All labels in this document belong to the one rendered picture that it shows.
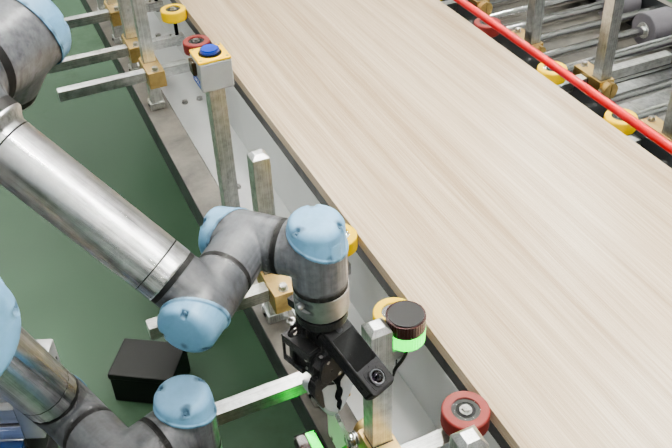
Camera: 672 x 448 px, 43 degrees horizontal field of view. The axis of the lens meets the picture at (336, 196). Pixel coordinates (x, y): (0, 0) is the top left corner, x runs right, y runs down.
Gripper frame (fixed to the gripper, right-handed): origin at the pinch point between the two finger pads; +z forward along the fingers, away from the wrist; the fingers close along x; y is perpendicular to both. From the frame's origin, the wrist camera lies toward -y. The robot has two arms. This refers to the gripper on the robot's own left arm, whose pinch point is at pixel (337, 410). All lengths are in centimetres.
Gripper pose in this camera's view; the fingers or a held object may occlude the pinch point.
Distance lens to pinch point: 129.6
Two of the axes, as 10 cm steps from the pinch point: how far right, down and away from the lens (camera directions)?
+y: -7.0, -4.1, 5.8
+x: -7.1, 4.4, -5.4
